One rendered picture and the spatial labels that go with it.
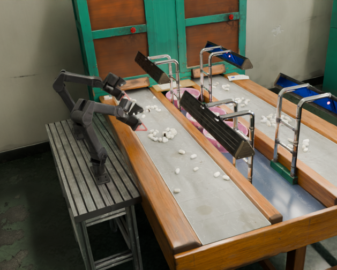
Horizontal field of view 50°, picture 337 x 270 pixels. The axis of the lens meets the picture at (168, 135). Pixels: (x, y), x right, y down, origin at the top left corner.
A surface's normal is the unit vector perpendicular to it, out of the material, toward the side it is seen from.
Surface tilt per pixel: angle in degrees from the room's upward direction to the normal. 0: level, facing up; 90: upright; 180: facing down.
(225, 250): 90
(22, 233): 0
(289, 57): 90
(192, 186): 0
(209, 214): 0
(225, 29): 90
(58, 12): 90
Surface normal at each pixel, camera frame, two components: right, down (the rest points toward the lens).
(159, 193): -0.07, -0.89
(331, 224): 0.32, 0.40
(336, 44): -0.91, 0.24
